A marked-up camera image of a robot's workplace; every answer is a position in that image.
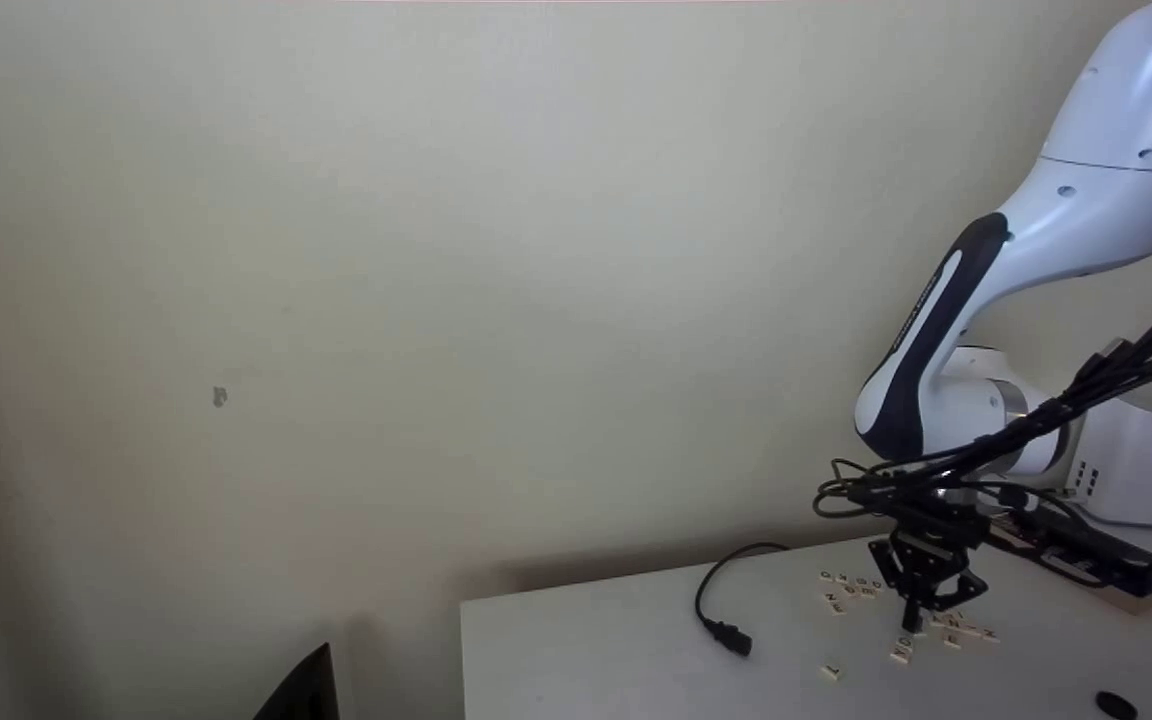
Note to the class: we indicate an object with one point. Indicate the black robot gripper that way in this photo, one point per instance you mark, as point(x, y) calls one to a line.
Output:
point(930, 546)

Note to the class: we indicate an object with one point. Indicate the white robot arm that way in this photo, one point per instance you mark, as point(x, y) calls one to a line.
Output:
point(944, 415)

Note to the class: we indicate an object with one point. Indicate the cluster of cream letter tiles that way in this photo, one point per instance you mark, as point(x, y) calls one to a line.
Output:
point(849, 595)

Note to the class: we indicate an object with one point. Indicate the black remote control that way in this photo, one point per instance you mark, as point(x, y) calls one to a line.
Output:
point(1080, 555)

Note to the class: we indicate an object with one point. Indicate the black round cap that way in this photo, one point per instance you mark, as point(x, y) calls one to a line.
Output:
point(1114, 707)

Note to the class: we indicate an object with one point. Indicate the white speaker box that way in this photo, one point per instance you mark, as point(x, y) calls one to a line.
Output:
point(1108, 473)

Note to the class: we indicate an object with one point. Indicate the black monitor corner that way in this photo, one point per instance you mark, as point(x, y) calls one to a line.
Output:
point(305, 693)

